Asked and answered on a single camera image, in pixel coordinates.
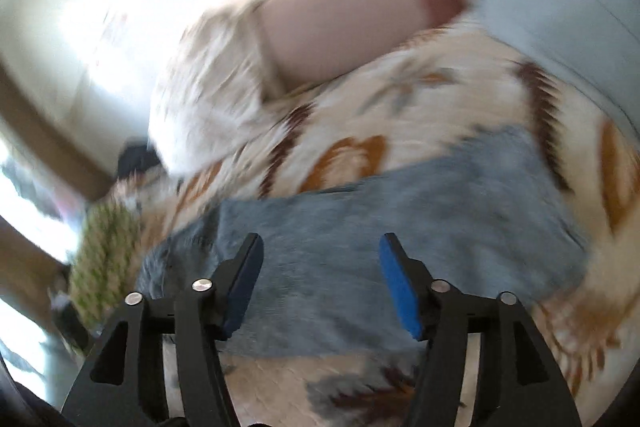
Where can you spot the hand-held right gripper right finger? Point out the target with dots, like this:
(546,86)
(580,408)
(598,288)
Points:
(400,289)

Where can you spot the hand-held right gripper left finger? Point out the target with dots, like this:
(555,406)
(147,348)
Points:
(245,279)

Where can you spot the grey-blue denim pants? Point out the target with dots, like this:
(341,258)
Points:
(325,232)

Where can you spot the green checked quilt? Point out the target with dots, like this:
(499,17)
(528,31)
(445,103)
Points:
(105,247)

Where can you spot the black cloth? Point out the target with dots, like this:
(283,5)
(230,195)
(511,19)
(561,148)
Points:
(137,159)

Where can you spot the leaf print blanket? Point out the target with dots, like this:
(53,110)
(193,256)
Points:
(400,117)

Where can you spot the white patterned pillow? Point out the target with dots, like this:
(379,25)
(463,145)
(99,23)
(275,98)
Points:
(210,97)

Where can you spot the pink padded headboard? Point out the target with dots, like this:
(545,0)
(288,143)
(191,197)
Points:
(340,22)

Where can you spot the grey pillow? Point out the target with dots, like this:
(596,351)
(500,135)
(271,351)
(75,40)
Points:
(550,7)

